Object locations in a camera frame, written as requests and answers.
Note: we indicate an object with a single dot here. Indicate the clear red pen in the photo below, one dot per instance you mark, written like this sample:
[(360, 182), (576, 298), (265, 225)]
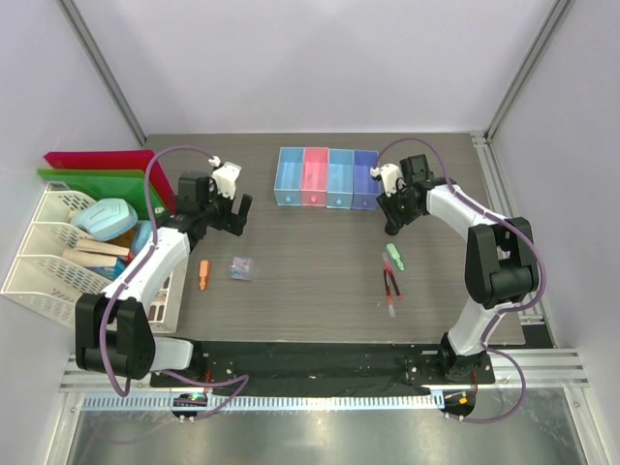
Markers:
[(390, 305)]

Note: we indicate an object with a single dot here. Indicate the beige wooden book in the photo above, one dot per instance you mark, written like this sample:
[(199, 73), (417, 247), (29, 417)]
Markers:
[(89, 252)]

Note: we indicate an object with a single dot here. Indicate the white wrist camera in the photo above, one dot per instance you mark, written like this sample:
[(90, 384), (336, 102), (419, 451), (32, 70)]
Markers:
[(223, 177), (389, 175)]

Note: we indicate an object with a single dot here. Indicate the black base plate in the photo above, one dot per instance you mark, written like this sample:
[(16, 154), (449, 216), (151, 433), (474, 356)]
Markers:
[(316, 370)]

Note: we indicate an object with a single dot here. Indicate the light blue headphone case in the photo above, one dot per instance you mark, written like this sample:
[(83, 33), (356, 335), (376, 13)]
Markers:
[(106, 219)]

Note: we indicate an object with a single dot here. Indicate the pink drawer box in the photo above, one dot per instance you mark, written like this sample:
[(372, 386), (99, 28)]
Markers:
[(314, 176)]

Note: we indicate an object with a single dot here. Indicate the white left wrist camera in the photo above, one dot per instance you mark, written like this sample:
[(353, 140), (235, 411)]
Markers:
[(223, 177)]

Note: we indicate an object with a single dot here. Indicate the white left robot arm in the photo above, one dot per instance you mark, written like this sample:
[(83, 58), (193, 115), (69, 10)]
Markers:
[(113, 334)]

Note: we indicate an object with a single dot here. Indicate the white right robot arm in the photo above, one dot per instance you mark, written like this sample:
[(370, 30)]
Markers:
[(500, 267)]

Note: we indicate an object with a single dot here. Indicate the light blue drawer box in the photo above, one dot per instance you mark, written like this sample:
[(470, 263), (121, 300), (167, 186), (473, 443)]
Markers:
[(340, 179)]

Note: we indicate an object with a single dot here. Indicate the sky blue drawer box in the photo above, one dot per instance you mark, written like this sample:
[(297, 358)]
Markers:
[(287, 185)]

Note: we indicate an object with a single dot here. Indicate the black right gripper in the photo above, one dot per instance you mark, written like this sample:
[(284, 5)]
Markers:
[(388, 206)]

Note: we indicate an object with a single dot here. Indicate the light blue headphones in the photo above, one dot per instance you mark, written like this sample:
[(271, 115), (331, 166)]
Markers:
[(143, 231)]

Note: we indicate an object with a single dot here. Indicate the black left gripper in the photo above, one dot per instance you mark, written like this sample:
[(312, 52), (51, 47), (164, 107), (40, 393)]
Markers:
[(231, 221)]

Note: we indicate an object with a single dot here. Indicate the slotted cable duct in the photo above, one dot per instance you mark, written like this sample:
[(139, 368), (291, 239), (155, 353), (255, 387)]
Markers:
[(179, 401)]

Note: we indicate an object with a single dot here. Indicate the green plastic folder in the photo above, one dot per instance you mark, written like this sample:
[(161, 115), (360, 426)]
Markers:
[(103, 184)]

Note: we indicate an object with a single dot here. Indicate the white mesh file organizer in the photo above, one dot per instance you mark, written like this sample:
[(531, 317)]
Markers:
[(40, 278)]

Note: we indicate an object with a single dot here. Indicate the magenta plastic folder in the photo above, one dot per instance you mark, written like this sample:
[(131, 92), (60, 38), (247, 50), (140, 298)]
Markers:
[(115, 160)]

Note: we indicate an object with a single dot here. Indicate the red black stamp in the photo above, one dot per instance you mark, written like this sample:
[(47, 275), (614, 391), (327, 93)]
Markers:
[(391, 230)]

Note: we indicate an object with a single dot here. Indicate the dark red pen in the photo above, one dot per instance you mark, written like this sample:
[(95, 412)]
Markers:
[(386, 280)]

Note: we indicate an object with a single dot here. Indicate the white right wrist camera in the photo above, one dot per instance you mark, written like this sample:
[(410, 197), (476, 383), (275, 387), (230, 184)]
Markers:
[(389, 175)]

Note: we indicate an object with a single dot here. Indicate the purple drawer box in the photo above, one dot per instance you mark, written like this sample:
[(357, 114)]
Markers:
[(366, 189)]

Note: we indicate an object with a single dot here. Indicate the orange highlighter marker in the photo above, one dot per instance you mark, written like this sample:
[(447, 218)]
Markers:
[(204, 272)]

